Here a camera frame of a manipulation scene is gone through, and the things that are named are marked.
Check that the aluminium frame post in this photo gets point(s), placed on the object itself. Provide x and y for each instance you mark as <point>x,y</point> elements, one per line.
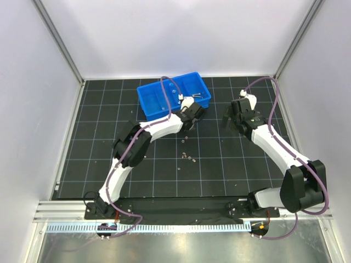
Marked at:
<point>302,30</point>
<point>43,13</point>

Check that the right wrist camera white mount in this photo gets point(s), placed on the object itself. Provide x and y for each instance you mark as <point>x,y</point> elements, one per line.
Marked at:
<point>248,96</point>

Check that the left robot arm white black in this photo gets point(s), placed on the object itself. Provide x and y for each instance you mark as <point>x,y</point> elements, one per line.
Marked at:
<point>130,147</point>

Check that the right aluminium frame post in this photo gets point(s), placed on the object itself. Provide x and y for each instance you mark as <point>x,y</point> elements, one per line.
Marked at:
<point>302,30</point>

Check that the blue plastic compartment bin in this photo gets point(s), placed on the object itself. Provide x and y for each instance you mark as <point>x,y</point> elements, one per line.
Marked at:
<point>152,100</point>

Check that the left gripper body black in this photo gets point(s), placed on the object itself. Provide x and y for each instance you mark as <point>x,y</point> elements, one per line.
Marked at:
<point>196,111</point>

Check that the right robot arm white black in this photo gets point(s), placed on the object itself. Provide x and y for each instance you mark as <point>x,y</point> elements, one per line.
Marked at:
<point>304,182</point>

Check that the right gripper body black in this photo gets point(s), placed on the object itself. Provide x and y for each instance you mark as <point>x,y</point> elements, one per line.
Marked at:
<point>234,117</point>

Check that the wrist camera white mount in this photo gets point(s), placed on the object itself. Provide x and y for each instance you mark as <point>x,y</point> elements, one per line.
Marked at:
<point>186,100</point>
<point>248,96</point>

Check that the white slotted cable duct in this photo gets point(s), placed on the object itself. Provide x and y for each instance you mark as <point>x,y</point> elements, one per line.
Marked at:
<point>95,227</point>

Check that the black grid cutting mat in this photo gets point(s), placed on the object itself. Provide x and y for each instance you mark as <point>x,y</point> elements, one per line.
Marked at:
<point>227,164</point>

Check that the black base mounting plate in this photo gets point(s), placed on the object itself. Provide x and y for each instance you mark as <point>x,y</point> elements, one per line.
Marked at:
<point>191,210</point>

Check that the left aluminium frame post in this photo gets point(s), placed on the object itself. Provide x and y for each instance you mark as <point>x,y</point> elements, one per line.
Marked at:
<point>43,13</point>

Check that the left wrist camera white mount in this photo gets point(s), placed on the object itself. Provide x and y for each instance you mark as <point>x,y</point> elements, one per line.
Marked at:
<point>186,100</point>

